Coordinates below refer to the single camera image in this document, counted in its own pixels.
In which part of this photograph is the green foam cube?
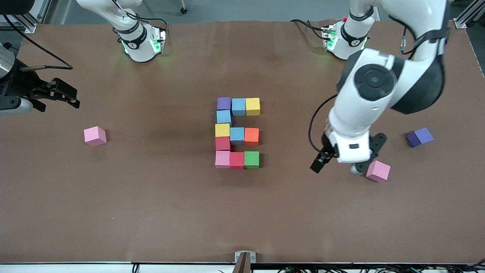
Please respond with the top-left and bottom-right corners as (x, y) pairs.
(244, 151), (260, 169)

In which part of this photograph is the orange foam cube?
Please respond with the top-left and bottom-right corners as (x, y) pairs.
(244, 128), (260, 146)

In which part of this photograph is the pink foam cube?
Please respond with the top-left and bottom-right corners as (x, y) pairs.
(215, 151), (231, 169)
(366, 160), (391, 183)
(84, 126), (107, 147)

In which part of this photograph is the brown table cover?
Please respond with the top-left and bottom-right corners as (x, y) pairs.
(0, 20), (485, 264)

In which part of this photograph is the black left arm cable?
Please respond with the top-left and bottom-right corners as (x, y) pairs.
(308, 94), (338, 153)

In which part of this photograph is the black base cable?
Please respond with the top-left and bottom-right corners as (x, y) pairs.
(131, 17), (169, 38)
(291, 19), (327, 40)

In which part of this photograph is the grey metal table bracket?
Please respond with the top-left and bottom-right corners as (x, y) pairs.
(232, 251), (257, 273)

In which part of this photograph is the white table edge rail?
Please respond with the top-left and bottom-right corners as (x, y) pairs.
(0, 262), (485, 273)

